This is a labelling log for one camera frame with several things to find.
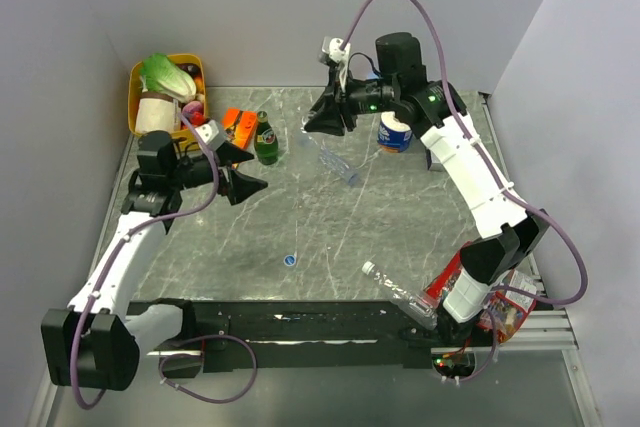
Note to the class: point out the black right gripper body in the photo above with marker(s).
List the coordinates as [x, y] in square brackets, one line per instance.
[368, 96]

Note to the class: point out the red onion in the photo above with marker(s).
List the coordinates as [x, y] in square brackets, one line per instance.
[193, 107]

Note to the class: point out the white paper wrapped package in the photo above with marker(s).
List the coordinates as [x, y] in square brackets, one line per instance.
[157, 111]

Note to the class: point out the orange razor box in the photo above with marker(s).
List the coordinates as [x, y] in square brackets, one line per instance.
[240, 126]

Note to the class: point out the yellow plastic basket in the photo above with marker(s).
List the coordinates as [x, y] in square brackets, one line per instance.
[189, 63]

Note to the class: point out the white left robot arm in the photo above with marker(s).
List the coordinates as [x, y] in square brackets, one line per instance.
[92, 343]

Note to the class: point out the toilet paper roll blue wrapper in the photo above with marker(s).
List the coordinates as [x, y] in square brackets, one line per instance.
[393, 135]

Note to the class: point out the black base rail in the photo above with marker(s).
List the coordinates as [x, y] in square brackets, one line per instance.
[294, 334]

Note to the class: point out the toy napa cabbage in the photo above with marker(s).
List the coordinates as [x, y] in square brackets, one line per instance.
[160, 75]

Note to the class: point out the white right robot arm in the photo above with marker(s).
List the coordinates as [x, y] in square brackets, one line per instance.
[437, 116]

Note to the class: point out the red snack bag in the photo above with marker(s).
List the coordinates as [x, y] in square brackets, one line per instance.
[503, 311]

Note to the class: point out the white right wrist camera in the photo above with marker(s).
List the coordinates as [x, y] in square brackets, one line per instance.
[335, 53]

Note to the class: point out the blue white bottle cap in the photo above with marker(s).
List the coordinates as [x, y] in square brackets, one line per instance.
[290, 260]
[368, 267]

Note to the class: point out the green glass bottle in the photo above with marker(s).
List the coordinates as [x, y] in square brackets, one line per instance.
[265, 141]

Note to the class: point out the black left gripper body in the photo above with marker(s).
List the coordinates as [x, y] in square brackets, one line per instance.
[192, 172]

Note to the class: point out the clear plastic bottle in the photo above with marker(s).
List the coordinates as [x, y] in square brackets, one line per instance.
[414, 305]
[315, 153]

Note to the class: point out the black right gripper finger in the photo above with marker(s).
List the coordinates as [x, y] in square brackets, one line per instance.
[328, 122]
[332, 97]

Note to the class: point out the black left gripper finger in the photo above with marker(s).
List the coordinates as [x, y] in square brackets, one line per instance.
[229, 154]
[241, 186]

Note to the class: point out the silver toothpaste box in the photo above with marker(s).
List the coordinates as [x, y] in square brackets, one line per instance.
[433, 163]

